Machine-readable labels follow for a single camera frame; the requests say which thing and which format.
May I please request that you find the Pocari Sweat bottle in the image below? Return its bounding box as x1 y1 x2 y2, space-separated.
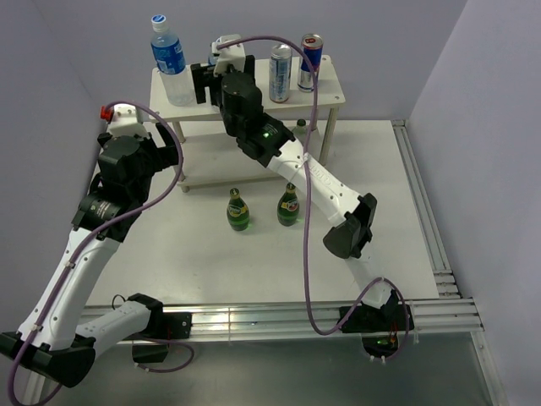
207 38 221 66
150 14 194 107

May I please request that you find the silver energy drink can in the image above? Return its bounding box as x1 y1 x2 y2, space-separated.
269 44 292 103

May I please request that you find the Red Bull can blue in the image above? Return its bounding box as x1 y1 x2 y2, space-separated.
298 33 324 92

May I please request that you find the green Perrier bottle yellow label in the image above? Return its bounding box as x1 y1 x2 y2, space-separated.
227 188 249 231

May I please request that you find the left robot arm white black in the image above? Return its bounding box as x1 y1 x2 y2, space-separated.
1 123 178 387

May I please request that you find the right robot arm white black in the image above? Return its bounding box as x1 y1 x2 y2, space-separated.
190 55 377 266

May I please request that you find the white two-tier wooden shelf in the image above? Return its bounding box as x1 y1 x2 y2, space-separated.
149 54 347 194

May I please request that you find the clear glass bottle right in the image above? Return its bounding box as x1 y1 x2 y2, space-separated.
292 118 307 138

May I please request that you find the green Perrier bottle red label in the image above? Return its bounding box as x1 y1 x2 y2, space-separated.
277 183 299 227

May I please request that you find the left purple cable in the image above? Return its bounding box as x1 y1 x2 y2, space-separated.
7 101 185 405

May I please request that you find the purple cable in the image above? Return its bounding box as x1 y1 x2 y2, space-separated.
217 34 411 360
7 101 185 405

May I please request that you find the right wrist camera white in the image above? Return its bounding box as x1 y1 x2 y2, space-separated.
211 34 246 77

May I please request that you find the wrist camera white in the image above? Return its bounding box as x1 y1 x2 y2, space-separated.
211 34 246 77
100 103 147 137

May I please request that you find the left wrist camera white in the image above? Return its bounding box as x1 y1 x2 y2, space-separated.
100 103 147 137

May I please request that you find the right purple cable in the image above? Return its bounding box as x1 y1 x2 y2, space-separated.
217 34 411 360

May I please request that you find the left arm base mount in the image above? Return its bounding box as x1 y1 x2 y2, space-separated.
131 312 192 365

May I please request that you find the aluminium rail frame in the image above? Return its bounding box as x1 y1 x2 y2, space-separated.
25 119 508 406

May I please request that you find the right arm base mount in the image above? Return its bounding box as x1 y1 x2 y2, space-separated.
340 302 415 362

